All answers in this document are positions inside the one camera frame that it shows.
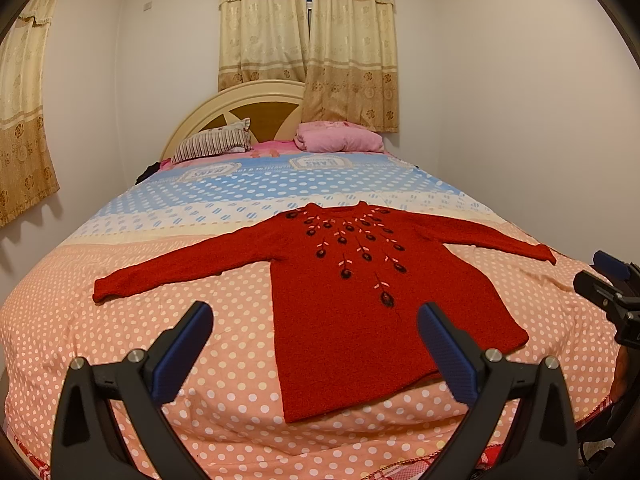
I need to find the striped pillow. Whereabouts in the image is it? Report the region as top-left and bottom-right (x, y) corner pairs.
(171, 118), (252, 164)

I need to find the red knitted sweater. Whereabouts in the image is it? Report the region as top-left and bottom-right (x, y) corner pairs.
(92, 201), (557, 423)

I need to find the beige floral curtain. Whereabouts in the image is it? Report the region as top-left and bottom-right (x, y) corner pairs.
(300, 0), (401, 133)
(217, 0), (313, 92)
(0, 0), (68, 228)

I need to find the cream wooden headboard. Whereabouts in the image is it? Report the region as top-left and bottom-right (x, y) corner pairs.
(160, 80), (308, 161)

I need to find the dark bag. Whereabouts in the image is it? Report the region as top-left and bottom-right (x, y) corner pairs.
(575, 395), (632, 480)

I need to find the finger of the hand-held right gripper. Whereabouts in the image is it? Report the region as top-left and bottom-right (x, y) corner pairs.
(592, 250), (640, 291)
(573, 270), (640, 322)

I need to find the pink pillow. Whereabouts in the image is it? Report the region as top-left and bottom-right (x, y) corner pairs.
(295, 121), (385, 153)

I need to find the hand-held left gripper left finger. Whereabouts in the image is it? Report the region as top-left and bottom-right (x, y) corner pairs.
(50, 301), (215, 480)

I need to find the polka dot bedspread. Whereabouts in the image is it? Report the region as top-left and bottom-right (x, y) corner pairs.
(0, 152), (626, 480)

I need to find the pink floral sheet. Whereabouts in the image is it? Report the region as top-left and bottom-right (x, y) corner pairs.
(250, 139), (302, 158)

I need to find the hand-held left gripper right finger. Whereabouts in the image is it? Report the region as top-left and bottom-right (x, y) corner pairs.
(417, 302), (581, 480)

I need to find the dark cloth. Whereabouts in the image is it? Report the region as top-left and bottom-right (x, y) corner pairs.
(135, 157), (173, 186)

